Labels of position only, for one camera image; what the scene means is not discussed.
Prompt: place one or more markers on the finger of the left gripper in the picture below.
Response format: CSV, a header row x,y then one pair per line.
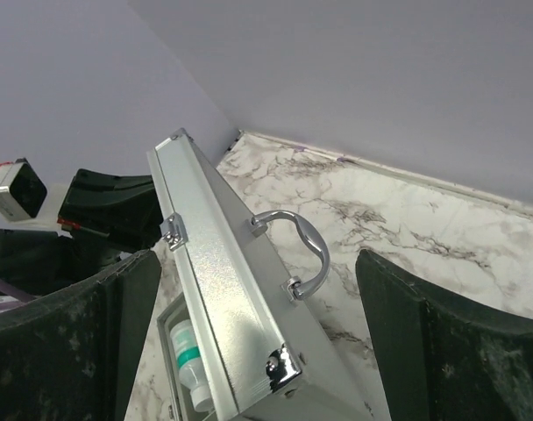
x,y
122,210
40,263

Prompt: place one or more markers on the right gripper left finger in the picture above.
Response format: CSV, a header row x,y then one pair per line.
x,y
74,354

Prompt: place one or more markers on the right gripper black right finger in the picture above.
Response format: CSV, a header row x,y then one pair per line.
x,y
443,356

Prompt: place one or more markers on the white plastic bottle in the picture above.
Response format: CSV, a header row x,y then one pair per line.
x,y
190,366

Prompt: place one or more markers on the grey metal first aid box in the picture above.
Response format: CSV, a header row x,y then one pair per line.
x,y
265,355

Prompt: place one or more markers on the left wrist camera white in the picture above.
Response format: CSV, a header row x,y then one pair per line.
x,y
22,193

